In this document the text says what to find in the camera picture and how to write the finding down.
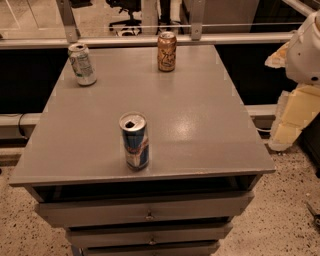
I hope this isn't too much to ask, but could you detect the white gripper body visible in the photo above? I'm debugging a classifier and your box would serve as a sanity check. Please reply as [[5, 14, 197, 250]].
[[286, 10, 320, 85]]

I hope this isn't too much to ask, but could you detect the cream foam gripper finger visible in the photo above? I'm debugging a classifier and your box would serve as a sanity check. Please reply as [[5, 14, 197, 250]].
[[265, 42, 289, 68], [268, 84, 320, 151]]

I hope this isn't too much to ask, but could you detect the orange soda can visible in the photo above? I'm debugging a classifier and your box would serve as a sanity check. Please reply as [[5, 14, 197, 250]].
[[157, 31, 177, 72]]

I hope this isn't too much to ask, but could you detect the blue silver Red Bull can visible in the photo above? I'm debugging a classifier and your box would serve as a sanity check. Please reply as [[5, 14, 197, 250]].
[[119, 112, 149, 170]]

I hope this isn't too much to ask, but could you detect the green white 7up can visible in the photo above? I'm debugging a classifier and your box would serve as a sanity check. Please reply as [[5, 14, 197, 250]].
[[68, 43, 97, 86]]

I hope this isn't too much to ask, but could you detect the grey drawer cabinet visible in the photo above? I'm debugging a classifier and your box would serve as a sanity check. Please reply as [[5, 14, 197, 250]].
[[10, 46, 274, 256]]

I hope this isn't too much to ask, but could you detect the top grey drawer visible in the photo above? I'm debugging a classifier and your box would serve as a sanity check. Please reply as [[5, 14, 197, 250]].
[[36, 191, 254, 227]]

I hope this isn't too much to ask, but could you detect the grey drawer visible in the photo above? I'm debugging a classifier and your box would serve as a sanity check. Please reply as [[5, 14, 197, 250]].
[[66, 222, 233, 248], [84, 241, 220, 256], [36, 191, 254, 227]]

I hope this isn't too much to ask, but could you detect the black office chair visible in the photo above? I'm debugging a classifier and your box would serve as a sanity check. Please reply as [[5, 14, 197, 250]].
[[105, 0, 143, 33]]

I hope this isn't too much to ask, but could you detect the bottom grey drawer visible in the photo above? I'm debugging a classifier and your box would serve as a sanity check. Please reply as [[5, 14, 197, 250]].
[[84, 241, 220, 256]]

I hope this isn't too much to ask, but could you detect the grey metal railing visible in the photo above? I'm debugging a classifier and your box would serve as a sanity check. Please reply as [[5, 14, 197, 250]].
[[0, 0, 320, 51]]

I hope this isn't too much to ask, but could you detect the middle grey drawer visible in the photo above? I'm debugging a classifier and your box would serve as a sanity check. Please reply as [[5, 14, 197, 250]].
[[66, 222, 233, 248]]

